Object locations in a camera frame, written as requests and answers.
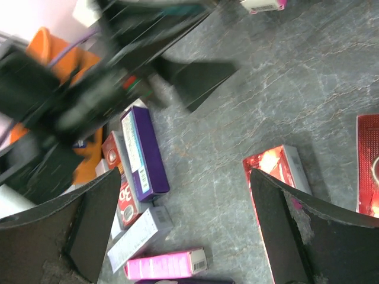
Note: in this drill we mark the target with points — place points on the red 3D toothpaste box left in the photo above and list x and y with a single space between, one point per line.
129 208

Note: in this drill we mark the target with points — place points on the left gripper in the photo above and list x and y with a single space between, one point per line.
41 164

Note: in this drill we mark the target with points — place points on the silver toothpaste box long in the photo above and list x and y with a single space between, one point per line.
154 224

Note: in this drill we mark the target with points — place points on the holographic purple toothpaste box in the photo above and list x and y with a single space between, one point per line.
194 281

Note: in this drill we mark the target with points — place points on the red 3d toothpaste box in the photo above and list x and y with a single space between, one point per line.
266 173
367 163
129 208

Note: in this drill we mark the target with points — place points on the pink toothpaste box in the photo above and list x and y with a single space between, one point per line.
256 6
177 265

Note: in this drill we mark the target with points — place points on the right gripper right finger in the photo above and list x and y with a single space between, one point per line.
341 246

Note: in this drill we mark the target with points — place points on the red 3D toothpaste box right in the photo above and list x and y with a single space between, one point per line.
367 163

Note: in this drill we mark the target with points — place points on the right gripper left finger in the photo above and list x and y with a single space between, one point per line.
63 240

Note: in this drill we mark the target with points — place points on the red 3D toothpaste box middle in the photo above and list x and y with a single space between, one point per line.
266 173

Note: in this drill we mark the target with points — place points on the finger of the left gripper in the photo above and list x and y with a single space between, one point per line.
194 81
135 32

